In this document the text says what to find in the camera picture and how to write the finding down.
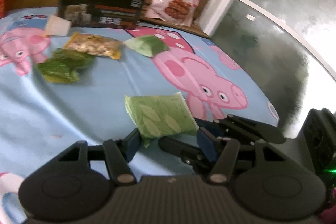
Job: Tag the light green pastry packet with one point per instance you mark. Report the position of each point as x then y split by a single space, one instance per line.
147 45

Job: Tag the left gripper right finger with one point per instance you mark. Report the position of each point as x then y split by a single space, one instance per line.
222 151

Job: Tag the Peppa Pig bed sheet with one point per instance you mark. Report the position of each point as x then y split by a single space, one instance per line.
41 119

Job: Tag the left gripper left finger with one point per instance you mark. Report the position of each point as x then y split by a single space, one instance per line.
118 154

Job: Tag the yellow nut snack packet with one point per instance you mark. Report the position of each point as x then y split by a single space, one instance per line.
94 45

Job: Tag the green candy bag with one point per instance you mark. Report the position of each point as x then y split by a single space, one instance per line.
64 65

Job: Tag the black cardboard storage box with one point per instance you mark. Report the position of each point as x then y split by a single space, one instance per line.
122 14

